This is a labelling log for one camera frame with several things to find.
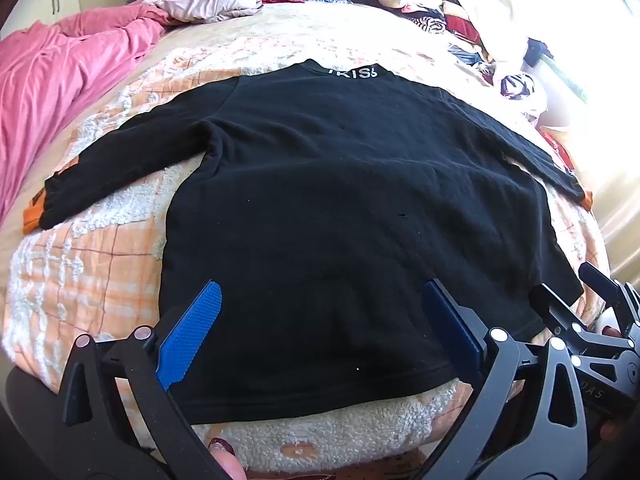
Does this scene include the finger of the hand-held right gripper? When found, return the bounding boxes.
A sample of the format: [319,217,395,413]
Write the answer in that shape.
[529,283,603,363]
[579,261,640,337]

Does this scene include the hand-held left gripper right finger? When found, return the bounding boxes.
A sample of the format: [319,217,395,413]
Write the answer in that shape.
[421,278,588,480]

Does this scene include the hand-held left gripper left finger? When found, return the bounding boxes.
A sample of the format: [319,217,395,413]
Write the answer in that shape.
[52,280,236,480]

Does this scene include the black sweater with orange cuffs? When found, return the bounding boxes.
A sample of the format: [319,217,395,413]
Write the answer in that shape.
[22,58,594,426]

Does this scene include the white bag of clothes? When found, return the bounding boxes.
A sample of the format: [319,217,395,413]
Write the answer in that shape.
[500,72,548,116]

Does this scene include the pile of folded clothes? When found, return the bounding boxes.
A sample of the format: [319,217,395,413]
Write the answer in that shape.
[376,0,501,68]

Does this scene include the person's right hand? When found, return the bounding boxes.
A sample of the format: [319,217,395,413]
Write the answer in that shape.
[599,417,626,443]

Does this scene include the person's left hand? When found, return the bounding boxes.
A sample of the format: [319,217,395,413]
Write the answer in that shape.
[209,437,248,480]

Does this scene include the orange and white fluffy blanket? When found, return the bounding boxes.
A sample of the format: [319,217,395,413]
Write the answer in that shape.
[0,42,613,475]

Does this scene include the red plastic bag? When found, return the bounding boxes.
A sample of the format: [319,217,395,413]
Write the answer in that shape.
[542,130,576,176]

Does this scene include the green windowsill mat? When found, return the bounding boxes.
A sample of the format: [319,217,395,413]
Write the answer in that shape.
[545,55,588,103]

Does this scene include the dark hanging garment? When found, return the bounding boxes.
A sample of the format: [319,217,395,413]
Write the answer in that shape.
[524,38,553,67]

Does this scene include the pink duvet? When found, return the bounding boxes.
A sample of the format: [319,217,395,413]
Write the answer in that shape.
[0,0,176,221]

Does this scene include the beige bed sheet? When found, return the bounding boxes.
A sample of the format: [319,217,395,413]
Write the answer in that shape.
[165,2,481,81]

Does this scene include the white wardrobe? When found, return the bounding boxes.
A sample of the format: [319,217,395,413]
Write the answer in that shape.
[35,0,126,26]

